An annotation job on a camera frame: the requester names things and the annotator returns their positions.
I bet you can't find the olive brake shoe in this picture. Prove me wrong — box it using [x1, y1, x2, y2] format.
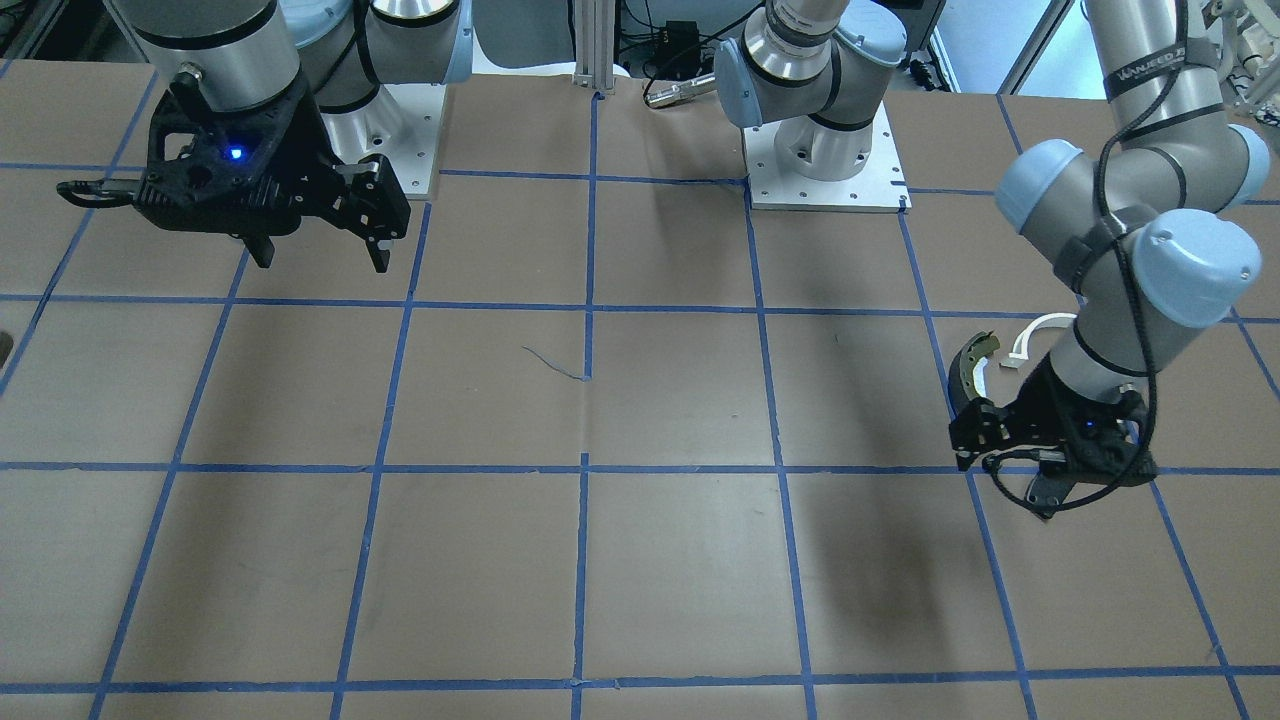
[947, 331, 1001, 415]

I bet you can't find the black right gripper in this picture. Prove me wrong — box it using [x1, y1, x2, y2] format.
[131, 76, 411, 274]

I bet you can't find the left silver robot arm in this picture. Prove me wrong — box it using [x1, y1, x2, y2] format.
[713, 1, 1270, 519]

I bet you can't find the aluminium frame post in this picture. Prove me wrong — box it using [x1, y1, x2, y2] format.
[570, 0, 617, 96]

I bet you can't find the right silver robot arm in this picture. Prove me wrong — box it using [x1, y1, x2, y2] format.
[58, 1, 474, 273]

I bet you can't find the white curved plastic bracket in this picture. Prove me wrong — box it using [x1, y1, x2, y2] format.
[1000, 313, 1079, 372]

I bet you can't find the silver metal flashlight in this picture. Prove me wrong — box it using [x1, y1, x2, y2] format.
[643, 73, 716, 110]

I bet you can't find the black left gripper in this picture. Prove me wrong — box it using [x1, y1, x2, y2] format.
[948, 355, 1158, 523]

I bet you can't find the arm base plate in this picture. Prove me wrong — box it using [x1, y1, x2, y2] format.
[321, 85, 449, 200]
[742, 104, 913, 213]

